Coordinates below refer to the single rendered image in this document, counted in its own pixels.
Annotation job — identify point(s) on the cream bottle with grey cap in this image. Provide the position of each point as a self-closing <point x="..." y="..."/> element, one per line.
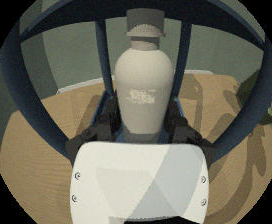
<point x="144" y="76"/>

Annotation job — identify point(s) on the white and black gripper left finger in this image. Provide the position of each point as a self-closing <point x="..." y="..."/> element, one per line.
<point x="103" y="130"/>

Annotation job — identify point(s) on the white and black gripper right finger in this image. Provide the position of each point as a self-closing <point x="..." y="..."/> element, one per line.
<point x="179" y="130"/>

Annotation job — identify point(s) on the blue shelving unit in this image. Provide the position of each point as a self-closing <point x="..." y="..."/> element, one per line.
<point x="209" y="13"/>

